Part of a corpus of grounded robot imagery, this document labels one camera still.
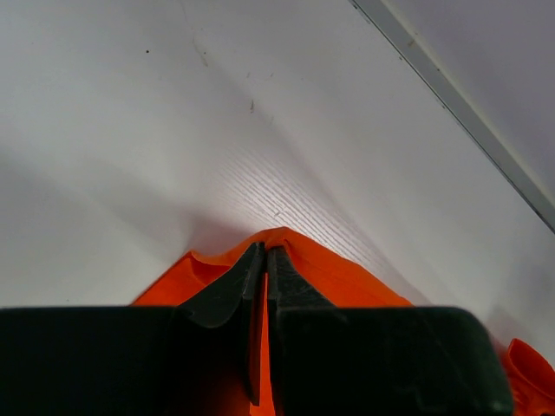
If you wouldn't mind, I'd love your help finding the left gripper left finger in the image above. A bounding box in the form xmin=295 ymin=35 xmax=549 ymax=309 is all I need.
xmin=175 ymin=243 xmax=265 ymax=406

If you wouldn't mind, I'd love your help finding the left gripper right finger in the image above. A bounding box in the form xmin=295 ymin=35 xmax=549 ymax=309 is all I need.
xmin=267 ymin=246 xmax=335 ymax=415

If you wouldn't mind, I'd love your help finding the orange t shirt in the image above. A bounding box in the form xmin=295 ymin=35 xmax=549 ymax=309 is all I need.
xmin=133 ymin=227 xmax=554 ymax=415

